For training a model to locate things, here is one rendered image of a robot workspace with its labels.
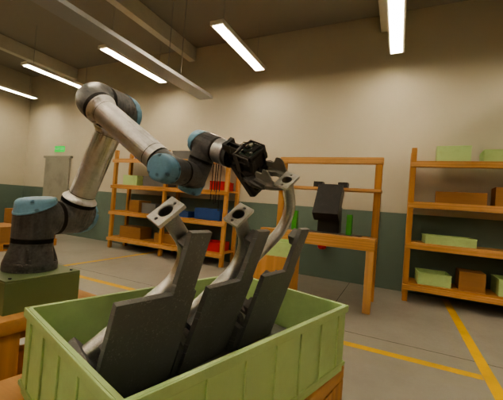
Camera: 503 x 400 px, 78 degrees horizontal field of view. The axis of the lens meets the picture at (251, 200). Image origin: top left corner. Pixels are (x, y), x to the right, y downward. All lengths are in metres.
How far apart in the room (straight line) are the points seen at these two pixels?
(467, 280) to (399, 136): 2.37
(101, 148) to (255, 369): 0.87
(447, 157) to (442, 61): 1.71
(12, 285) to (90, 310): 0.32
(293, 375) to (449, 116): 5.41
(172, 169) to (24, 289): 0.56
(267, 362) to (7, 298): 0.75
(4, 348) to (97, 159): 0.59
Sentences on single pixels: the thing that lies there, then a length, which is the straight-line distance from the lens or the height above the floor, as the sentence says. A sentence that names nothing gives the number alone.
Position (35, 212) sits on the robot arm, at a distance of 1.16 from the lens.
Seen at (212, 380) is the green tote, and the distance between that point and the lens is 0.54.
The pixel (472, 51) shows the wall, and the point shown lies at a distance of 6.24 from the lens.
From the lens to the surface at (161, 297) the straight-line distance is 0.56.
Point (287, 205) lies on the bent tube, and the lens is 0.83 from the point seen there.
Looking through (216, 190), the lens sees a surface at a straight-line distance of 5.86.
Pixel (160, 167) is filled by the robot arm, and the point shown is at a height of 1.28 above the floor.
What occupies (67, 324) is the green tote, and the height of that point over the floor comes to 0.91.
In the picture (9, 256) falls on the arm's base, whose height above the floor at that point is 0.99.
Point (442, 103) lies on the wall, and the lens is 5.92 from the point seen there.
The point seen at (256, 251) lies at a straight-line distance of 0.68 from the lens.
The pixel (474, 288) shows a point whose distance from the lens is 5.26.
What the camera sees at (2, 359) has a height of 0.75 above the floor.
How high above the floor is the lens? 1.20
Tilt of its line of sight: 1 degrees up
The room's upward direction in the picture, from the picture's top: 4 degrees clockwise
